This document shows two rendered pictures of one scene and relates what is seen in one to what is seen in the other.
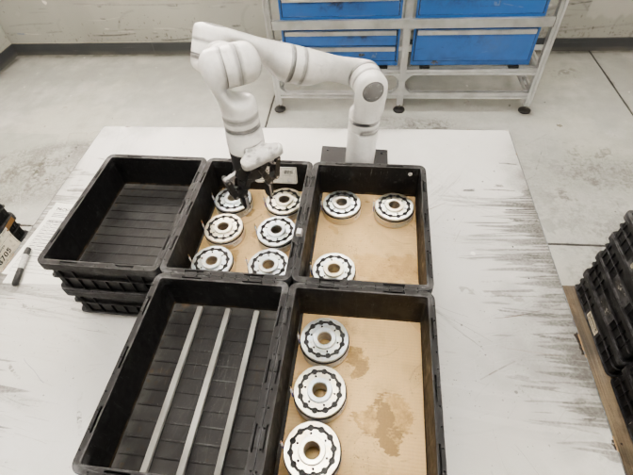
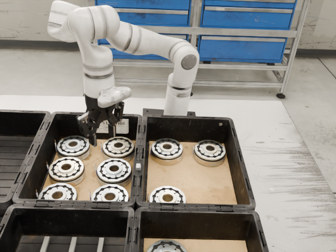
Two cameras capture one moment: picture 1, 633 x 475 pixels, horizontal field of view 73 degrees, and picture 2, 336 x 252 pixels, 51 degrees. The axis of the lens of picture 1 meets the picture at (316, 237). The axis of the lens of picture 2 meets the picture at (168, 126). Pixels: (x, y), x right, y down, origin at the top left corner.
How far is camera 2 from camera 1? 0.16 m
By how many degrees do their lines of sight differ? 16
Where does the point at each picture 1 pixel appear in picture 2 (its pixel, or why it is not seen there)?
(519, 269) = (309, 199)
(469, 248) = (268, 185)
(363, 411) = not seen: outside the picture
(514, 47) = (270, 50)
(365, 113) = (181, 79)
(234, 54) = (101, 12)
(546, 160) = (302, 131)
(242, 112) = (102, 59)
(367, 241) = (191, 177)
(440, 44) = (218, 46)
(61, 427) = not seen: outside the picture
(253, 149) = (108, 91)
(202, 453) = not seen: outside the picture
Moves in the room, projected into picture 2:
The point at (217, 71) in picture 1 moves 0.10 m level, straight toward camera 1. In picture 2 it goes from (87, 23) to (99, 42)
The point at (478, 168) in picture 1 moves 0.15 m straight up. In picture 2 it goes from (264, 126) to (271, 97)
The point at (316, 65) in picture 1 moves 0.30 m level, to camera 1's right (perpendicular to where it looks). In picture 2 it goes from (146, 39) to (235, 36)
